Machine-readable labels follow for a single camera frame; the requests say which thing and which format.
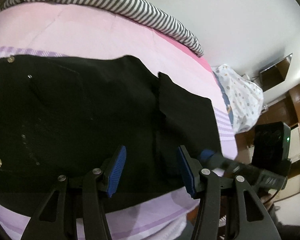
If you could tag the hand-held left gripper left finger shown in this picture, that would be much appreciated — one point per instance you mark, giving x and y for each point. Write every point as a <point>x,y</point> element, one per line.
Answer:
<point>117,170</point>

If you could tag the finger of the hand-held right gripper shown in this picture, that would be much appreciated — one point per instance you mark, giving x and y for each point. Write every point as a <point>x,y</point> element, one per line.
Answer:
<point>210,157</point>

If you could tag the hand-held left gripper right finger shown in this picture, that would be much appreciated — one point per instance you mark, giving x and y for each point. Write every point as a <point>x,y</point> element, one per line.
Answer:
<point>187,172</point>

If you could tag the black pants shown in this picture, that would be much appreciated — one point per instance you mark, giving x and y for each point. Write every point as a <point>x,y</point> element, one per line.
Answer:
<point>77,130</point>

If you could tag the white dotted cloth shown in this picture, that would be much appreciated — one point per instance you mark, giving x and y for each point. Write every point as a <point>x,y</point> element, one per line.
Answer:
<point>242,97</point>

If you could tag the pink purple bed sheet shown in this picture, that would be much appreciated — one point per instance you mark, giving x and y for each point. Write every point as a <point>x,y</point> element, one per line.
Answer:
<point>90,30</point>

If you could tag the grey white striped blanket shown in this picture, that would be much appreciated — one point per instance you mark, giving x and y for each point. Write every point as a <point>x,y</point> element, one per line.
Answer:
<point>130,7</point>

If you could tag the metal wall box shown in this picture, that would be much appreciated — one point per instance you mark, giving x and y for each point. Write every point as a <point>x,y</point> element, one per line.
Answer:
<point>275,73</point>

